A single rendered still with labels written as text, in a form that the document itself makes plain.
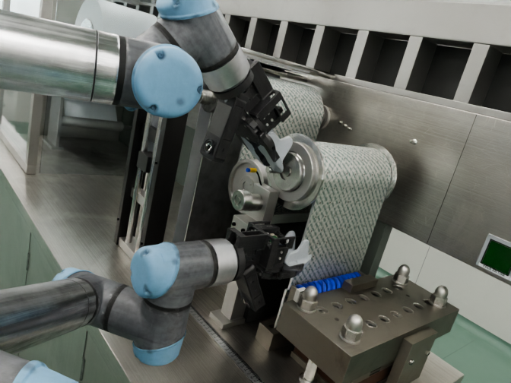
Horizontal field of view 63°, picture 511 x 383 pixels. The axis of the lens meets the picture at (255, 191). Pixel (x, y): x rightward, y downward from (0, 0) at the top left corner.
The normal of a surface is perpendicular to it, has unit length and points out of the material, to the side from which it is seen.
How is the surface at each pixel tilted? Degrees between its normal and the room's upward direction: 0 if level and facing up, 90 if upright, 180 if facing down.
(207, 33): 98
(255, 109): 50
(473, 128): 90
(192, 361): 0
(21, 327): 74
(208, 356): 0
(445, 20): 90
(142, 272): 90
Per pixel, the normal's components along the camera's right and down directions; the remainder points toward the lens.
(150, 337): -0.20, 0.22
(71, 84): 0.26, 0.74
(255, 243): 0.62, 0.36
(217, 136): -0.71, -0.13
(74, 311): 0.99, -0.07
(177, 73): 0.40, 0.35
